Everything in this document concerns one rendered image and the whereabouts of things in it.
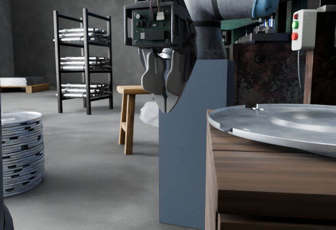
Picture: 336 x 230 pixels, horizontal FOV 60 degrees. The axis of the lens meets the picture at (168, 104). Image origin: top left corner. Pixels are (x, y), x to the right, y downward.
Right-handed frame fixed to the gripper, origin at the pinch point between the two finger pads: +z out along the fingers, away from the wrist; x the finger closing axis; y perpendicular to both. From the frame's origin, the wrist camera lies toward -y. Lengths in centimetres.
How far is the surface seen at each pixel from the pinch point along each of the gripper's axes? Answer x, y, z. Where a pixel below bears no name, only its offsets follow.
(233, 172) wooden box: 13.2, 20.5, 2.3
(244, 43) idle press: -11, -197, -24
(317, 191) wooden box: 18.8, 22.0, 2.3
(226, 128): 10.8, 9.3, 1.3
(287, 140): 17.1, 14.6, 0.9
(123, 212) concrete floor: -26, -30, 37
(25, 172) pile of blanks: -65, -31, 31
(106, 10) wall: -389, -594, -145
